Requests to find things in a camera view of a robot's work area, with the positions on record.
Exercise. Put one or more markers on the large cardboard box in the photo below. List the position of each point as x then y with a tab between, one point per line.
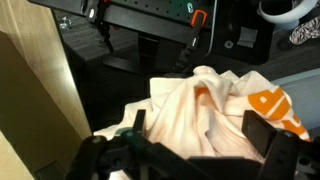
42	121

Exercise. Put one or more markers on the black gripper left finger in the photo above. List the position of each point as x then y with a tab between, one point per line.
97	157

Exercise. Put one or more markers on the grey office chair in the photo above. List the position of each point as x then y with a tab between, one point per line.
304	90

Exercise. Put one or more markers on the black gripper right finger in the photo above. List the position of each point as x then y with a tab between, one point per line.
286	155

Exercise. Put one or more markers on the orange handled clamp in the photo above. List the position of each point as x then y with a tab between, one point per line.
197	22

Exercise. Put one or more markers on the salmon colored shirt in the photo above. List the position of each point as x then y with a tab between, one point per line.
202	115

